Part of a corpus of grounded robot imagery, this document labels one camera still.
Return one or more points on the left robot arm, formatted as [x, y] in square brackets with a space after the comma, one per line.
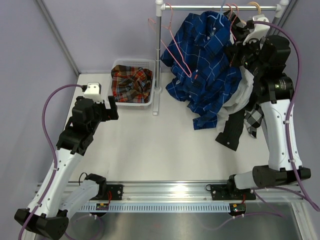
[48, 215]

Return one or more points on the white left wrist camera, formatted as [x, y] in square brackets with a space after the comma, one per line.
[93, 92]

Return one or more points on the white plastic basket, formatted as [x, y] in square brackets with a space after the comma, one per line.
[144, 63]

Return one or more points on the blue plaid shirt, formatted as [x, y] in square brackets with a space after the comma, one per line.
[202, 74]

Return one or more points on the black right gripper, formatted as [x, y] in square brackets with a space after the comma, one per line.
[233, 52]

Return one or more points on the red plaid shirt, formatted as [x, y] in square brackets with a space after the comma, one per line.
[131, 84]

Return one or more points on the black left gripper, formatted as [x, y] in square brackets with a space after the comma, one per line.
[108, 114]

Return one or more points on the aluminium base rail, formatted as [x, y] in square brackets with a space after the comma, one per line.
[189, 192]

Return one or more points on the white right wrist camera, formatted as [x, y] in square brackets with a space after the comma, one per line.
[256, 30]

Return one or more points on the black white checked shirt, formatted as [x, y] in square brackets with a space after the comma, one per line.
[253, 112]

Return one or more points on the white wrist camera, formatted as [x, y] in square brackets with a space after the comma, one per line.
[93, 92]
[256, 30]

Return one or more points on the white clothes rack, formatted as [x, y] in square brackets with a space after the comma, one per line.
[161, 5]

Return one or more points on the wooden hanger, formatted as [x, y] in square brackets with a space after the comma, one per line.
[257, 6]

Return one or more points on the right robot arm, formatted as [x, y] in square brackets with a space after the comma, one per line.
[273, 90]

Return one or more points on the blue wire hanger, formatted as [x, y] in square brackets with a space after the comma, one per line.
[219, 16]

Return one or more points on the pink hanger on rack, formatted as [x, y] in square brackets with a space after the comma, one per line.
[235, 14]
[229, 13]

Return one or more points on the white slotted cable duct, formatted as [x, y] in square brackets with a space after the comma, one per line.
[117, 207]

